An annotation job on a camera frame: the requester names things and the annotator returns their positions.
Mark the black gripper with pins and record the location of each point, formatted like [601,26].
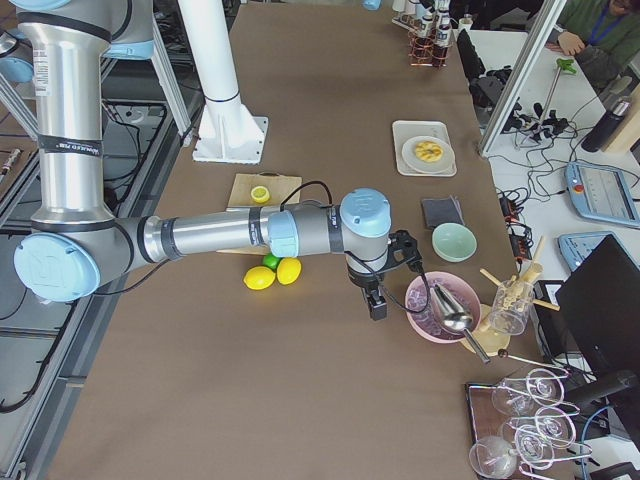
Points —
[366,281]

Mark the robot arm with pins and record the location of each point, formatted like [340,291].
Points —
[78,245]

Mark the white serving tray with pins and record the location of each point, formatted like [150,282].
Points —
[407,134]

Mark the wine glass rack tray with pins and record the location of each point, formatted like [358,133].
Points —
[522,426]

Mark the pink ice bowl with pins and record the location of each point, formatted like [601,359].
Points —
[426,324]

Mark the steel ice scoop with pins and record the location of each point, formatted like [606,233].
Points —
[457,319]

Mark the yellow lemon near board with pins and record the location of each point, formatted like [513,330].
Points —
[288,270]

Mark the mint green bowl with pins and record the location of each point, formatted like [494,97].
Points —
[454,242]

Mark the green lime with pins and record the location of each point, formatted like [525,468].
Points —
[271,261]

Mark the yellow lemon outer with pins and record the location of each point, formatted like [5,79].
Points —
[259,278]

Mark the clear glass mug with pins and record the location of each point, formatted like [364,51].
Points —
[510,310]

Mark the white round plate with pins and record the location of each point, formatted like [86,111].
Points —
[446,162]

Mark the half lemon slice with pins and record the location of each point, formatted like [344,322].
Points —
[260,194]

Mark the bamboo cutting board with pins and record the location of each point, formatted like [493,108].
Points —
[240,192]

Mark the teach pendant tablet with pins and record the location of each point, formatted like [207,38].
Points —
[576,247]
[600,193]

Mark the black monitor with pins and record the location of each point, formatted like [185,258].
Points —
[600,305]

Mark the black thermos bottle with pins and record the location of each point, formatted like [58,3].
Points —
[607,125]

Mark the reacher grabber tool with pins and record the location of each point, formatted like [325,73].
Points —
[562,66]

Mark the person in green sweater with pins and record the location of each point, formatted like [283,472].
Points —
[602,36]

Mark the braided ring bread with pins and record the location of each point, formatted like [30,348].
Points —
[428,151]

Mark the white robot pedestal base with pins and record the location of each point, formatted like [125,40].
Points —
[228,132]

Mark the black plastic bracket parts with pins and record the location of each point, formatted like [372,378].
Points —
[485,86]

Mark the copper wire bottle rack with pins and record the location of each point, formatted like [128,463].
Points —
[429,43]

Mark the aluminium frame post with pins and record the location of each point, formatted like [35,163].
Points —
[533,46]

